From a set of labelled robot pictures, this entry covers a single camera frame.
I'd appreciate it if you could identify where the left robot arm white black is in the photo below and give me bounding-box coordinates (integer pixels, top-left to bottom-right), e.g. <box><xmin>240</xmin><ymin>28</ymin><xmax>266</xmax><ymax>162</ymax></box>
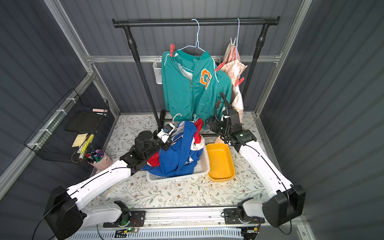
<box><xmin>43</xmin><ymin>125</ymin><xmax>173</xmax><ymax>240</ymax></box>

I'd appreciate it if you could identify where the black clothes rack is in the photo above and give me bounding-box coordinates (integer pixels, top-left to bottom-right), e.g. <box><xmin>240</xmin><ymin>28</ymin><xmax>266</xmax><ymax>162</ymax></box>
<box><xmin>112</xmin><ymin>17</ymin><xmax>281</xmax><ymax>130</ymax></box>

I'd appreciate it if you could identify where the black wire mesh basket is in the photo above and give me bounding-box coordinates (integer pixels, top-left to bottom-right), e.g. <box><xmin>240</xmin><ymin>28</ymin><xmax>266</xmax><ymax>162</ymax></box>
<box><xmin>24</xmin><ymin>88</ymin><xmax>115</xmax><ymax>164</ymax></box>

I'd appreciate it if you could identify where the pink floral garment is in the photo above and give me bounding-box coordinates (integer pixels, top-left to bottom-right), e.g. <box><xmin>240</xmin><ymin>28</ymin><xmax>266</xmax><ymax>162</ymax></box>
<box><xmin>220</xmin><ymin>44</ymin><xmax>248</xmax><ymax>124</ymax></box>

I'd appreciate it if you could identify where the yellow sticky notepad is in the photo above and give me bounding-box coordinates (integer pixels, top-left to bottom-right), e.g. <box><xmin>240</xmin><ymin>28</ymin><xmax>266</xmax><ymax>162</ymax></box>
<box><xmin>72</xmin><ymin>134</ymin><xmax>89</xmax><ymax>148</ymax></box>

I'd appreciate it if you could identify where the white perforated laundry basket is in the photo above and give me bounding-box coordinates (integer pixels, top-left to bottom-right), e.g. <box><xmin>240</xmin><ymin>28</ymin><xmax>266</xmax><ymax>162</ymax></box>
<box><xmin>147</xmin><ymin>145</ymin><xmax>210</xmax><ymax>183</ymax></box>

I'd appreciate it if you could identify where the white mesh hanging cup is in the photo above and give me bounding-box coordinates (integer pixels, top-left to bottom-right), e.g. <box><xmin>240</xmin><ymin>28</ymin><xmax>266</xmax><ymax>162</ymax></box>
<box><xmin>153</xmin><ymin>57</ymin><xmax>163</xmax><ymax>85</ymax></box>

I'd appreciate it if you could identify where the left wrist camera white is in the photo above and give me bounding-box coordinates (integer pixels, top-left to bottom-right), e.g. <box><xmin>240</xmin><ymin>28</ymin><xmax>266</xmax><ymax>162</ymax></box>
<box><xmin>157</xmin><ymin>124</ymin><xmax>175</xmax><ymax>144</ymax></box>

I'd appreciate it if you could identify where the blue red white jacket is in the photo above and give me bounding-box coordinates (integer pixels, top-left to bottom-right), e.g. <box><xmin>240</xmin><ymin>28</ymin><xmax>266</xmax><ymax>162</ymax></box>
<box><xmin>142</xmin><ymin>118</ymin><xmax>205</xmax><ymax>178</ymax></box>

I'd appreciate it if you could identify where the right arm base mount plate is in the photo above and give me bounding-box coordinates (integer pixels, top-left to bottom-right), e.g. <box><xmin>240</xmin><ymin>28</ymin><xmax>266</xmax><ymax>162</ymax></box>
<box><xmin>221</xmin><ymin>208</ymin><xmax>265</xmax><ymax>225</ymax></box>

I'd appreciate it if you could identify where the red clothespin lower floral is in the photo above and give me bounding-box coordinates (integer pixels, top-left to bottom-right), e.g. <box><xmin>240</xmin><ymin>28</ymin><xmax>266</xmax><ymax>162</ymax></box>
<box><xmin>235</xmin><ymin>77</ymin><xmax>245</xmax><ymax>87</ymax></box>

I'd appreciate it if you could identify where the green jacket orange letter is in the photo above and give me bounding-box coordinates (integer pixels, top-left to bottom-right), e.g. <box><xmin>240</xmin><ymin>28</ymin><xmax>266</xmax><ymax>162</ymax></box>
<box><xmin>162</xmin><ymin>50</ymin><xmax>232</xmax><ymax>122</ymax></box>

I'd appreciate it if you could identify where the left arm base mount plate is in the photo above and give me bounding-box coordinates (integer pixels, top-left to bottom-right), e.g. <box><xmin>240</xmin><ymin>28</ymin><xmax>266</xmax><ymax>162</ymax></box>
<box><xmin>103</xmin><ymin>211</ymin><xmax>146</xmax><ymax>229</ymax></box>

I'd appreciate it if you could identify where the yellow plastic tray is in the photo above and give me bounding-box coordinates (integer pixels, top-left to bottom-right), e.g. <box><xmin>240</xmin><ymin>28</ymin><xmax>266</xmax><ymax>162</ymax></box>
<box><xmin>207</xmin><ymin>143</ymin><xmax>236</xmax><ymax>183</ymax></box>

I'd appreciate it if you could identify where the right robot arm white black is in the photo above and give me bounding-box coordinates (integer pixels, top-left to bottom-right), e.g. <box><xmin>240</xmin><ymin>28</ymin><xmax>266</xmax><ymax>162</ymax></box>
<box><xmin>206</xmin><ymin>116</ymin><xmax>306</xmax><ymax>228</ymax></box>

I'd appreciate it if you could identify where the pink pen cup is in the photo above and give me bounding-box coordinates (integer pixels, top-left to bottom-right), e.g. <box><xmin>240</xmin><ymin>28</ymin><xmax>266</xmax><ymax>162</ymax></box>
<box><xmin>84</xmin><ymin>150</ymin><xmax>114</xmax><ymax>171</ymax></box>

